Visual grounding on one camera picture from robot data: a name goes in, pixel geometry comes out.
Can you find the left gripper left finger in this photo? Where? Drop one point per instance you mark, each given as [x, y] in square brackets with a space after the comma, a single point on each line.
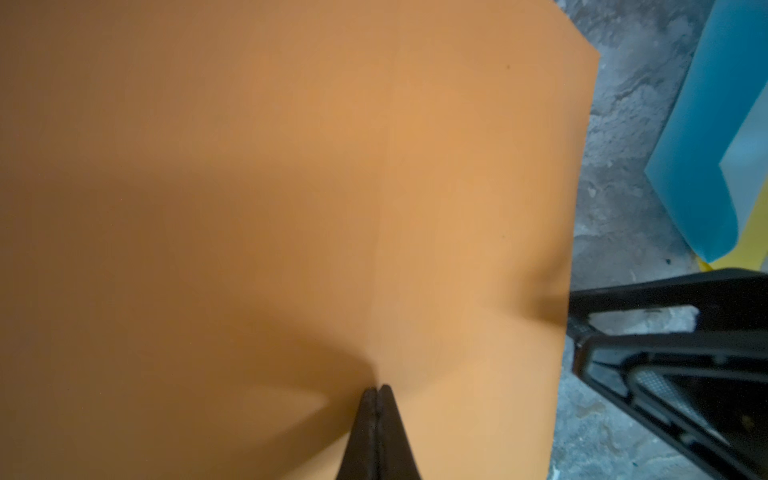
[360, 458]

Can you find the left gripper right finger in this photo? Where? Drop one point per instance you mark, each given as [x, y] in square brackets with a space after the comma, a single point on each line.
[395, 459]

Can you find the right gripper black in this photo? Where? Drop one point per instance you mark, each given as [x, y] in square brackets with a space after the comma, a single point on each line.
[703, 392]

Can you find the yellow paper sheet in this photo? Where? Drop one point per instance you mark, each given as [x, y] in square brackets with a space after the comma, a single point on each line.
[751, 250]

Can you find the light blue paper sheet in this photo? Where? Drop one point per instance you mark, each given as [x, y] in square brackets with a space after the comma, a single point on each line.
[710, 162]

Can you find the orange paper sheet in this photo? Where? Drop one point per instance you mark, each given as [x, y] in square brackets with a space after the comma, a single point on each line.
[222, 221]

